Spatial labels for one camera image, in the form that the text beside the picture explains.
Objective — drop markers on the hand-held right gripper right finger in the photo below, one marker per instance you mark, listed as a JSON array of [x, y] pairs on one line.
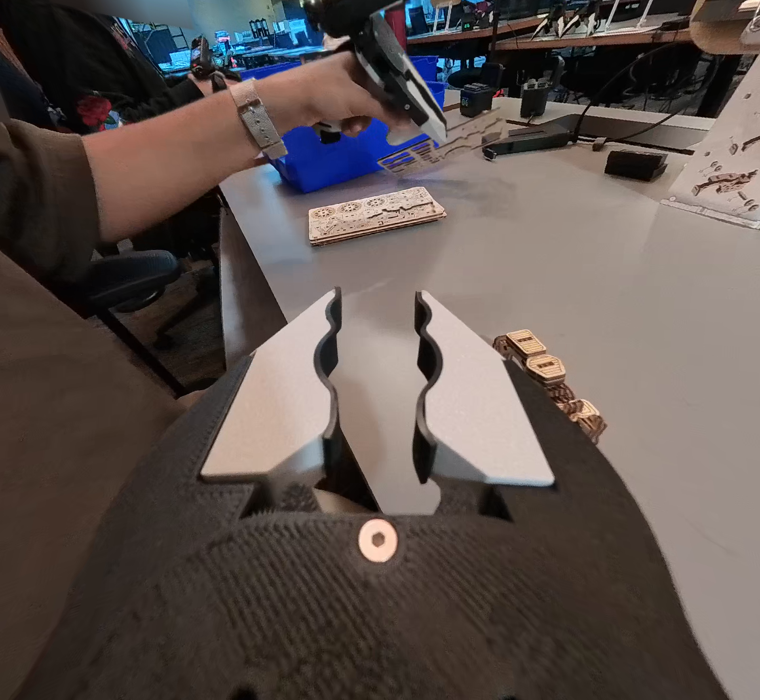
[[481, 415]]

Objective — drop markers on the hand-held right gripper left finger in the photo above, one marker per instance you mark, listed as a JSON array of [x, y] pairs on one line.
[[279, 409]]

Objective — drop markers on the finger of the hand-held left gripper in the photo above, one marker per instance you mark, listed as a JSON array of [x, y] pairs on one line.
[[407, 107], [424, 97]]

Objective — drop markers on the wooden puzzle sheet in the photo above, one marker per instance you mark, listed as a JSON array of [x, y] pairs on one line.
[[451, 139]]

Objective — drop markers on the person's left forearm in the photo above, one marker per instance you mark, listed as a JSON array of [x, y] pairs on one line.
[[166, 166]]

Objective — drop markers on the grey desk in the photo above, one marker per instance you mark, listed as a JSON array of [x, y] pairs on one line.
[[564, 272]]

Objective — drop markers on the person's left hand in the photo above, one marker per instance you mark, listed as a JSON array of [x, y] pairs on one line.
[[314, 91]]

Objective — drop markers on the black battery charger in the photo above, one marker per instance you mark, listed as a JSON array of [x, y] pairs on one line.
[[534, 99], [477, 99]]

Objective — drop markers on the blue plastic bin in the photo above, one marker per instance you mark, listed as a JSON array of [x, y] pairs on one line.
[[332, 160]]

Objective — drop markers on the long black power strip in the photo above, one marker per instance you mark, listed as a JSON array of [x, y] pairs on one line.
[[528, 141]]

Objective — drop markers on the stack of wooden puzzle sheets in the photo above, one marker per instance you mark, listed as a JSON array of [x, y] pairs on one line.
[[374, 216]]

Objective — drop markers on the wooden workbench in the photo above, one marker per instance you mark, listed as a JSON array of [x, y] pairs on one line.
[[534, 41]]

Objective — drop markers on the spare hand-held gripper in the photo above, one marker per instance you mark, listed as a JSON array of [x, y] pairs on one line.
[[549, 17], [585, 14]]

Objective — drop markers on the grey mesh watch band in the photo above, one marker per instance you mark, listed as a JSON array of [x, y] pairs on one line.
[[258, 118]]

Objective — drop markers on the small black box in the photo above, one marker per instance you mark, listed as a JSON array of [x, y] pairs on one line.
[[636, 164]]

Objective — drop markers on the clear acrylic stand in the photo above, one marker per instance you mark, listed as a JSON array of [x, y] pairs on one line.
[[632, 5]]

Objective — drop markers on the person's olive shirt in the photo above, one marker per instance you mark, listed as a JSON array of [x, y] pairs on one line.
[[41, 356]]

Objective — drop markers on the white instruction sheet stand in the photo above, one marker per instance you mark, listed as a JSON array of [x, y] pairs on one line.
[[724, 177]]

